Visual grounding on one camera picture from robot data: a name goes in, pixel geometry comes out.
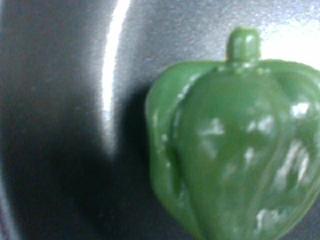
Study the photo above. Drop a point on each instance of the green toy capsicum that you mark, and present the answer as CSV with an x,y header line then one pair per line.
x,y
235,144

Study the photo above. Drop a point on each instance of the black frying pan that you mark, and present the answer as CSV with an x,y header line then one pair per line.
x,y
74,75

